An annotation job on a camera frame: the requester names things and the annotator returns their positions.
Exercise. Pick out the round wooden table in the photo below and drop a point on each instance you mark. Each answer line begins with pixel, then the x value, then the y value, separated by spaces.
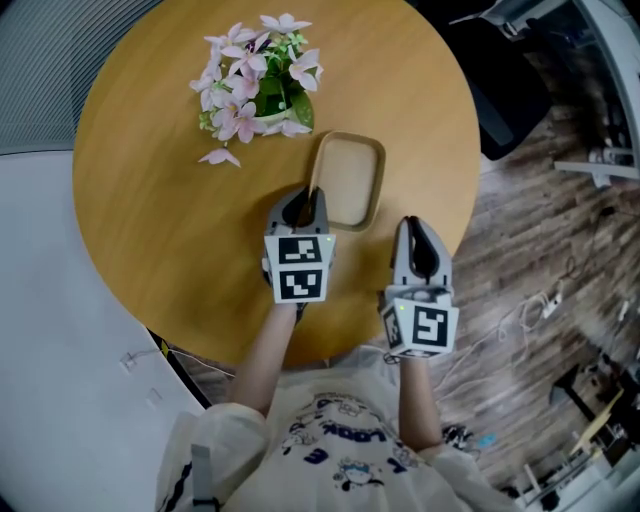
pixel 175 225

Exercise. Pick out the cream printed shirt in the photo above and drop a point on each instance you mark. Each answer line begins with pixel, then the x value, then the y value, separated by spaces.
pixel 325 465

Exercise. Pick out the white wall socket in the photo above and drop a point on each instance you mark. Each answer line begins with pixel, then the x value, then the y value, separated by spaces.
pixel 129 361

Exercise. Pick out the person's right forearm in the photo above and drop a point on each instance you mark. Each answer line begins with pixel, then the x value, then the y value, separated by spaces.
pixel 417 405

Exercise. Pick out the white power strip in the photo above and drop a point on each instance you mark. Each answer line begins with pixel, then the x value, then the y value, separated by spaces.
pixel 552 305

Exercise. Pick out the black and white gadget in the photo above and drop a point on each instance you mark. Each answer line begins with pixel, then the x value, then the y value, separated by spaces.
pixel 457 436

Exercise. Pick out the pink flowers in white pot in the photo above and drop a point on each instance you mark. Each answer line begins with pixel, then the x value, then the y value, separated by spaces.
pixel 245 85

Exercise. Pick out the beige rectangular tray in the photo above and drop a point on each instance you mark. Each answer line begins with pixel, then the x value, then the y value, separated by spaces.
pixel 350 175

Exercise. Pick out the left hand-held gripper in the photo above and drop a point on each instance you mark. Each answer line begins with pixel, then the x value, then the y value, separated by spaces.
pixel 300 270

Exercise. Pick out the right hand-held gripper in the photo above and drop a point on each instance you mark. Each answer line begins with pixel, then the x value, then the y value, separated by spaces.
pixel 430 325

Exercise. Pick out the person's left forearm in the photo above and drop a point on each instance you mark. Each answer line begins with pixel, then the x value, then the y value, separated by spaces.
pixel 262 360

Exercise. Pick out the black office chair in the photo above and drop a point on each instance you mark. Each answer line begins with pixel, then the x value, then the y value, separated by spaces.
pixel 500 85

